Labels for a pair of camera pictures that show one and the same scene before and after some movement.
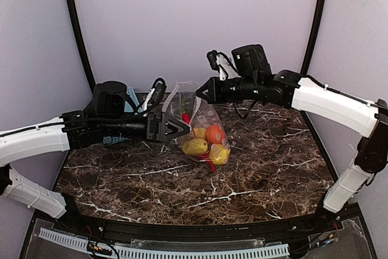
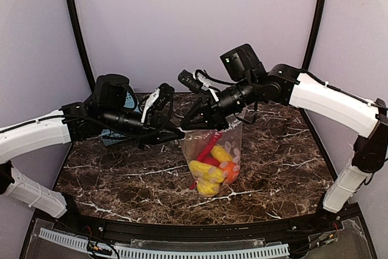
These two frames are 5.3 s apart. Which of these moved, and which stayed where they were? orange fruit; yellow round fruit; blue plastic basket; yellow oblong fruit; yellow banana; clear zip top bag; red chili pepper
Moved: yellow banana; yellow oblong fruit; red chili pepper; clear zip top bag; yellow round fruit; orange fruit
Stayed: blue plastic basket
